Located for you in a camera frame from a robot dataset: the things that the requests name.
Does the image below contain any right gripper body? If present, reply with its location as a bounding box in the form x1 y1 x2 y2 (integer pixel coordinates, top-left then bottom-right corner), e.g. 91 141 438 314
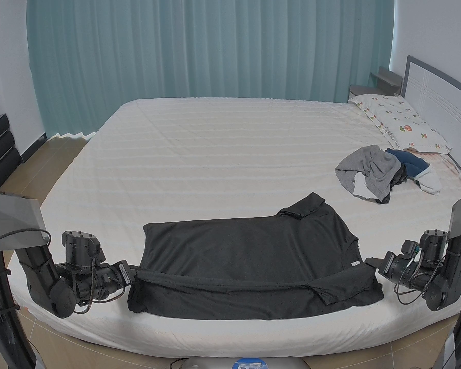
380 251 427 289

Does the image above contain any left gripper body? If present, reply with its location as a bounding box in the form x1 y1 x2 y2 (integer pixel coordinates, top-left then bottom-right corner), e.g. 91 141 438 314
75 261 140 306

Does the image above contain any black T-shirt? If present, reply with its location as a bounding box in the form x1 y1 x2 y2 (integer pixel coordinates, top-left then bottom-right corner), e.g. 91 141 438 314
128 192 385 320

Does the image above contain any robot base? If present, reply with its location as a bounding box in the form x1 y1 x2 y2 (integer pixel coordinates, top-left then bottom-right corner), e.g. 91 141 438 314
184 356 304 369

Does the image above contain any pile of clothes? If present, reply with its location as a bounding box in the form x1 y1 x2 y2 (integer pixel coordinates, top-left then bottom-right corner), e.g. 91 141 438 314
335 145 442 205

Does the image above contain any bed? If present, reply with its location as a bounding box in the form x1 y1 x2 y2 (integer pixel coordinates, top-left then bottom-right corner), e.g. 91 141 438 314
8 55 461 354

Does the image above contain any white printed pillow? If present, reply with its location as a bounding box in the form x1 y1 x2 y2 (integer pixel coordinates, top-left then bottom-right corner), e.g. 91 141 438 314
348 94 453 155

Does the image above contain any black chest of drawers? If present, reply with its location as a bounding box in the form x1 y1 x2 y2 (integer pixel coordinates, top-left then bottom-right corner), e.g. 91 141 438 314
0 115 23 191

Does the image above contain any grey bedside table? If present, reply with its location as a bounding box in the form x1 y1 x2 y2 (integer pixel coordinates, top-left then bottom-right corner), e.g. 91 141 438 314
348 66 403 98

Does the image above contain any blue-green curtain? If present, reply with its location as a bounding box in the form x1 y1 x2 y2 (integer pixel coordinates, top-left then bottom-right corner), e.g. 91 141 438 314
27 0 183 137
180 0 394 103

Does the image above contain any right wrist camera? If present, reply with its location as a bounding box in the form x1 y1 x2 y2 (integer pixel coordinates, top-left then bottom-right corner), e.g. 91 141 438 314
401 240 422 260

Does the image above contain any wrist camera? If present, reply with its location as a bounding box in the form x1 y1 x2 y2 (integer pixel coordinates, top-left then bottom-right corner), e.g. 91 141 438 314
88 242 108 273
401 240 422 260

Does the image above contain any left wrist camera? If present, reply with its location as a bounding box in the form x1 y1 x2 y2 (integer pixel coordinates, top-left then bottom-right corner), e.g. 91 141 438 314
88 242 108 273

